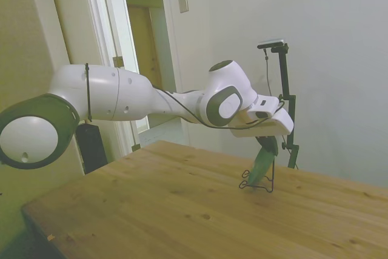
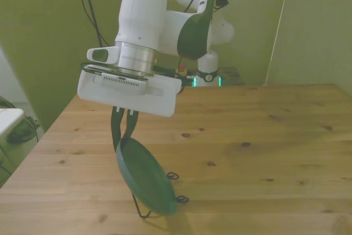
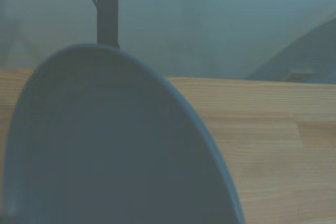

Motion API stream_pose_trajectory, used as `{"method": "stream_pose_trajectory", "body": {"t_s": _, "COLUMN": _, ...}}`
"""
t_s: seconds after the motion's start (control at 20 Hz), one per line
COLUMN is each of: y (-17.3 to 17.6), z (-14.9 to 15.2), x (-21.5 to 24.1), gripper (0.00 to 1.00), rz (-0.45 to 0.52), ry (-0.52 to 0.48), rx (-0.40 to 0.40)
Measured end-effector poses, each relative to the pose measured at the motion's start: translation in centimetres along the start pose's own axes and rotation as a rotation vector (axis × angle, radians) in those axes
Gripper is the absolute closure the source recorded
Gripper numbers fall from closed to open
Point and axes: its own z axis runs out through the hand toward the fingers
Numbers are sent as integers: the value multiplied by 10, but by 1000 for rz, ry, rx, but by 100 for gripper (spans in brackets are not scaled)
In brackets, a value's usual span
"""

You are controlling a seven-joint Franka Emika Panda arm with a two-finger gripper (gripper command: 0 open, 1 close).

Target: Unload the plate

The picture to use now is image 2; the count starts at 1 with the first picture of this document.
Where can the white side table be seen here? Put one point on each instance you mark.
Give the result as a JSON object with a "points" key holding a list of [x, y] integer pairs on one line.
{"points": [[8, 122]]}

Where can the red emergency stop button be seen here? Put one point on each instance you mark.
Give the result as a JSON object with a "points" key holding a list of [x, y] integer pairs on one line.
{"points": [[181, 67]]}

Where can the dark green round plate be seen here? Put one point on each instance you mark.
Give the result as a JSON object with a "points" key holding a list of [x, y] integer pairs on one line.
{"points": [[145, 174]]}

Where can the dark bag on floor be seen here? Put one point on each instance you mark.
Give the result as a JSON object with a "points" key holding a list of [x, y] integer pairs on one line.
{"points": [[23, 130]]}

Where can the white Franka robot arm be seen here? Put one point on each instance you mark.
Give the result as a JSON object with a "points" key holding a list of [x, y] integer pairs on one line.
{"points": [[143, 15]]}

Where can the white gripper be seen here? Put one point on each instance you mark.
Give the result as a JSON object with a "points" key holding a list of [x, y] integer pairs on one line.
{"points": [[154, 97]]}

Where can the dark robot base pedestal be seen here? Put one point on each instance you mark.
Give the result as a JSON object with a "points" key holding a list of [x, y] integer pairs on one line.
{"points": [[231, 75]]}

